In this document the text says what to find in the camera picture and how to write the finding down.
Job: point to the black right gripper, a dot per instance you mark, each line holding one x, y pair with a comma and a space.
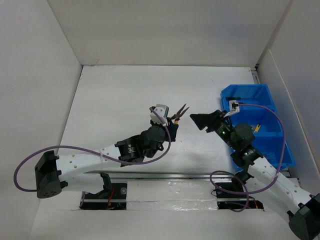
210, 120

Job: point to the yellow pliers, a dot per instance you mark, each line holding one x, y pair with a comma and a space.
177, 116

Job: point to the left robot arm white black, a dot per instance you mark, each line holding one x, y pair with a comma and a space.
128, 152

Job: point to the green black precision screwdriver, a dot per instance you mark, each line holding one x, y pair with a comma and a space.
233, 98

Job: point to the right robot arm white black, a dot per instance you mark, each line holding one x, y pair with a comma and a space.
298, 207

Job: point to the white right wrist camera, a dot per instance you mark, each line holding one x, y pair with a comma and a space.
234, 108

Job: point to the metal mounting rail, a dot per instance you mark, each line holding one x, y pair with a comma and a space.
172, 175

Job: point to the blue plastic compartment bin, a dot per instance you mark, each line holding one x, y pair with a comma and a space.
269, 139

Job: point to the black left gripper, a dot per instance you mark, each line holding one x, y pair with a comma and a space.
171, 127

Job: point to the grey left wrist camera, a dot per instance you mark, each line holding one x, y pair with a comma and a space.
158, 114

